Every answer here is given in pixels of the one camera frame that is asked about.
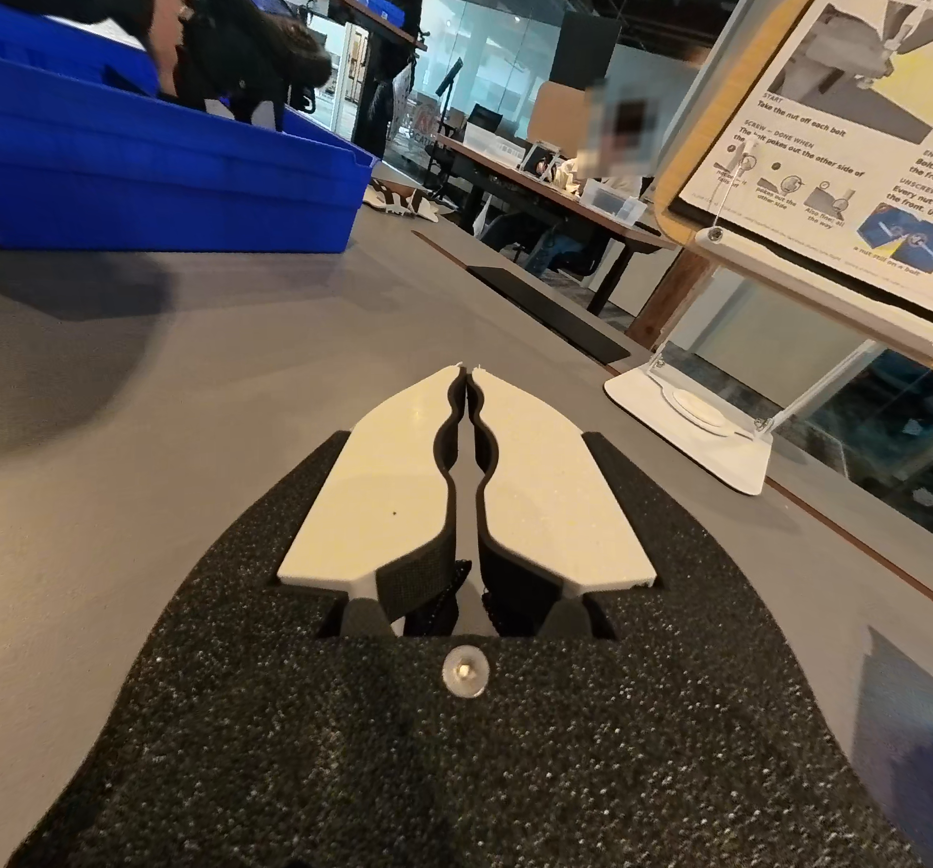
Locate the black square panel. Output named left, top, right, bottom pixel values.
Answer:
left=550, top=12, right=622, bottom=91

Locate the person's left hand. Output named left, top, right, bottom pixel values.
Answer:
left=149, top=0, right=194, bottom=100

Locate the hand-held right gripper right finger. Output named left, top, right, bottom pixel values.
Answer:
left=466, top=367, right=657, bottom=627

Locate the brown wooden post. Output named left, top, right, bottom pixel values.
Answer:
left=627, top=245, right=723, bottom=352

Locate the wooden office desk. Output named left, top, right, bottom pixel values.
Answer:
left=433, top=136, right=682, bottom=315

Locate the black and white patterned object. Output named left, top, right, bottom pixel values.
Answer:
left=363, top=178, right=456, bottom=224

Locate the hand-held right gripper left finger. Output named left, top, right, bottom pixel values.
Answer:
left=276, top=364, right=467, bottom=625

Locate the tan wooden board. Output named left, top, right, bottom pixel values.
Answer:
left=651, top=0, right=832, bottom=250

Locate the blue plastic bin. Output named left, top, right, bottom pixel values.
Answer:
left=0, top=4, right=380, bottom=255

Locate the printed instruction sheet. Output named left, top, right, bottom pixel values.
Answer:
left=669, top=0, right=933, bottom=315

